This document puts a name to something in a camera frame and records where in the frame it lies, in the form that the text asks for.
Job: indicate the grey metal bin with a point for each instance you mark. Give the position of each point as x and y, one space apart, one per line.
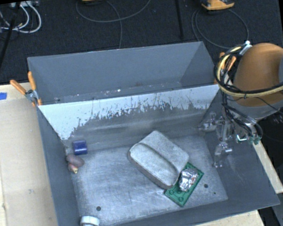
127 164

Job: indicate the dark green flat block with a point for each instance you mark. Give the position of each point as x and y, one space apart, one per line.
180 195

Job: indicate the pale brown flat board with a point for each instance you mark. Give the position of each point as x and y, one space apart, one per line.
22 178

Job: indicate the brown toy animal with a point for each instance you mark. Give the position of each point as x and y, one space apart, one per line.
74 161

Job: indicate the blue cylinder block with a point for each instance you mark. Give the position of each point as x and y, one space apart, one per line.
80 147

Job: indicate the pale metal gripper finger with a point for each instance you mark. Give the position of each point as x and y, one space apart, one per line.
221 151
208 124

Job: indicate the crumpled silver foil ball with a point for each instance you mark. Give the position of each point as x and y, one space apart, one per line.
188 180

